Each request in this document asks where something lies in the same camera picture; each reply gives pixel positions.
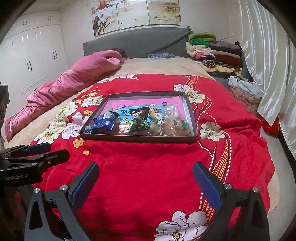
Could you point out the blue patterned cloth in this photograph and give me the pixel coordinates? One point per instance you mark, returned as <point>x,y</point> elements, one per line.
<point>161,55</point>

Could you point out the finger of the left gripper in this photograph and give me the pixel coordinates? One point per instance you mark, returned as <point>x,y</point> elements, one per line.
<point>40,161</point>
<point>26,150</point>

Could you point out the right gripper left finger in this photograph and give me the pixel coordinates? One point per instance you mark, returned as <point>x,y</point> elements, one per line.
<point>51,215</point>

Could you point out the pink Chinese workbook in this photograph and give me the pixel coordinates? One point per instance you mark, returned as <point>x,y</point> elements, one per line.
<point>123,108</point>

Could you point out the clear flaky pastry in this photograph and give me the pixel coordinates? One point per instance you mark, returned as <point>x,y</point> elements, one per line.
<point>175,127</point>

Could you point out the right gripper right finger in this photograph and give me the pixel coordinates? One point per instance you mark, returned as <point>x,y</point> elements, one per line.
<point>240,214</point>

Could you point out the red floral blanket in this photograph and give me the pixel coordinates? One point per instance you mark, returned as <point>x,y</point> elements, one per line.
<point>146,191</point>

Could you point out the yellow snack bar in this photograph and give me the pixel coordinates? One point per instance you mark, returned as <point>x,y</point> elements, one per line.
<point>156,115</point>

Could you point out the white wardrobe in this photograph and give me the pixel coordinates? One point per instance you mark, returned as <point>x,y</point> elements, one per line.
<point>32,54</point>

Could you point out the black green pea snack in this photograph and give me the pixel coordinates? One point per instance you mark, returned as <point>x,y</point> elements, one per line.
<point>139,118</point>

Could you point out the cream satin curtain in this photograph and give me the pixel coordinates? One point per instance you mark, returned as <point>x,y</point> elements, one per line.
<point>270,59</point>

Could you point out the clear reddish pastry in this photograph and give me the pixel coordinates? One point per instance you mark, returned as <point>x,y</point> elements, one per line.
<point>171,111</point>

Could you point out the pink quilt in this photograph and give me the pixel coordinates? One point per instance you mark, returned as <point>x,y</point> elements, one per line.
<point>82,74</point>

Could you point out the Snickers chocolate bar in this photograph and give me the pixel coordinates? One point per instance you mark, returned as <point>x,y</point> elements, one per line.
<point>88,129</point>

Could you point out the blue snack pack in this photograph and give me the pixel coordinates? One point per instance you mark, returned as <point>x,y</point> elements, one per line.
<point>103,123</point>

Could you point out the beige bed sheet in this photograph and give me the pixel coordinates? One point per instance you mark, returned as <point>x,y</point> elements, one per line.
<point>173,66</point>

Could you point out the stack of folded clothes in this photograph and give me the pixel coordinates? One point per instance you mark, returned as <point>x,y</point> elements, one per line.
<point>218,58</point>

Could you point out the pale blue crumpled cloth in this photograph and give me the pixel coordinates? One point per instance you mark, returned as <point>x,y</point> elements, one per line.
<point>244,84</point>

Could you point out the dark shallow tray box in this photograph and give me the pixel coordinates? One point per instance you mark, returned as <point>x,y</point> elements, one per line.
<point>143,139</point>

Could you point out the round cake green label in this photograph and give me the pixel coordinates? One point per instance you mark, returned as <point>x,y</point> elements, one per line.
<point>155,129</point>

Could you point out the orange packaged cake snack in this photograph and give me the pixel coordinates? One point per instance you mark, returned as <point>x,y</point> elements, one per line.
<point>123,128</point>

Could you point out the grey headboard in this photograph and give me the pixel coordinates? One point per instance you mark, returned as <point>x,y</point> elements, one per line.
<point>139,43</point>

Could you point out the floral wall painting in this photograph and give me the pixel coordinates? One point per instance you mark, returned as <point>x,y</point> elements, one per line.
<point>114,15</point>

